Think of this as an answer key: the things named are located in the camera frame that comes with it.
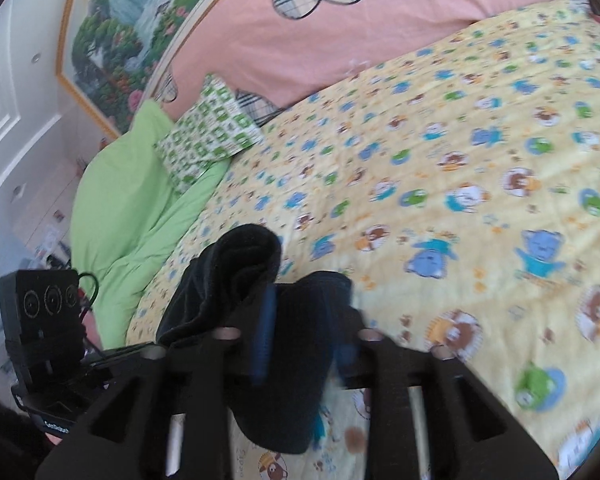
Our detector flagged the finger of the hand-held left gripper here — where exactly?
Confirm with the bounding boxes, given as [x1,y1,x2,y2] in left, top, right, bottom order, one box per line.
[87,343,155,378]

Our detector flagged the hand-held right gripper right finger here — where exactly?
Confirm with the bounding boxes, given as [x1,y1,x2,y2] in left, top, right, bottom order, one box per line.
[330,306,560,480]

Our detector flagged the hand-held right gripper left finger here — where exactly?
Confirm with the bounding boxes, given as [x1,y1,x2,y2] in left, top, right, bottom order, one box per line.
[35,285,283,480]

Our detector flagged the black pants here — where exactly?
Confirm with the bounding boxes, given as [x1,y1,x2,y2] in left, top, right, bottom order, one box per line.
[156,224,365,456]

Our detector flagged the light green quilt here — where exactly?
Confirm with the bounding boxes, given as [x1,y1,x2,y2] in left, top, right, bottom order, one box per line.
[70,100,231,343]

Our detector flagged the yellow bear-print blanket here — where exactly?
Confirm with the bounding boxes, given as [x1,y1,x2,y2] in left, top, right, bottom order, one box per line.
[125,0,600,480]

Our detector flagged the white wardrobe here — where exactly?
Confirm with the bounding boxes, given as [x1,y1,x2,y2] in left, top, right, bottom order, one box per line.
[0,0,112,361]

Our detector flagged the green checked pillow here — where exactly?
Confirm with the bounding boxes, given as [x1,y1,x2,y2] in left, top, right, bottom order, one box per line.
[154,74,265,196]

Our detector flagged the framed landscape painting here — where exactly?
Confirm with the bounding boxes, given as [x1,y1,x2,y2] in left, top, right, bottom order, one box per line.
[55,0,265,141]

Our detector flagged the pink duvet with plaid hearts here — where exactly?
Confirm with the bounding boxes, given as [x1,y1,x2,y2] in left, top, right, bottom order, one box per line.
[152,0,588,126]

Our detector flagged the black cable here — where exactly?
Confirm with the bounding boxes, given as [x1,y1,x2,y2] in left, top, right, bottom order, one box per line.
[77,272,104,357]

